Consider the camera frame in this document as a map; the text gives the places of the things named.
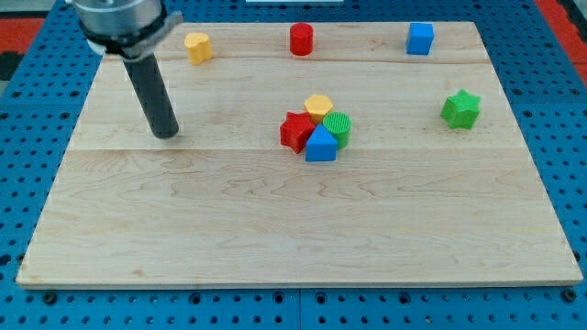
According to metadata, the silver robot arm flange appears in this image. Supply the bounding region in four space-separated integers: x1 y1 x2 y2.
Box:
65 0 183 62

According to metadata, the yellow hexagon block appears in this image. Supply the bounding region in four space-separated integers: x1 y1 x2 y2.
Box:
304 94 334 125

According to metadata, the wooden board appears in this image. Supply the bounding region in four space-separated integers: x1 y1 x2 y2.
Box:
17 22 582 290

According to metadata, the red star block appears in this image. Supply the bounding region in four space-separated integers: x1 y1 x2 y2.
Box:
280 112 316 154

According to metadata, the blue pentagon block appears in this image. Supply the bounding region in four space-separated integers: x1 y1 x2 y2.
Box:
305 124 338 162

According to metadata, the green cylinder block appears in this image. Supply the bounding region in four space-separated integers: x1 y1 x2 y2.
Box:
322 112 352 149

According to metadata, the red cylinder block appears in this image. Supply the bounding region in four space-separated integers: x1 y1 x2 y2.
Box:
289 22 315 56

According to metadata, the yellow heart block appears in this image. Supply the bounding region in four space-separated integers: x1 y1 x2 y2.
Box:
184 32 214 66

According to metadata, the green star block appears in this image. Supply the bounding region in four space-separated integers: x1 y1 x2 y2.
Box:
440 89 482 129

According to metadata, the black cylindrical pointer rod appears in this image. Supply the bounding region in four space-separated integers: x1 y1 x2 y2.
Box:
124 55 179 139

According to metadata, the blue cube block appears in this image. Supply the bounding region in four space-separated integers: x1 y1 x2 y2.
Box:
405 22 435 56

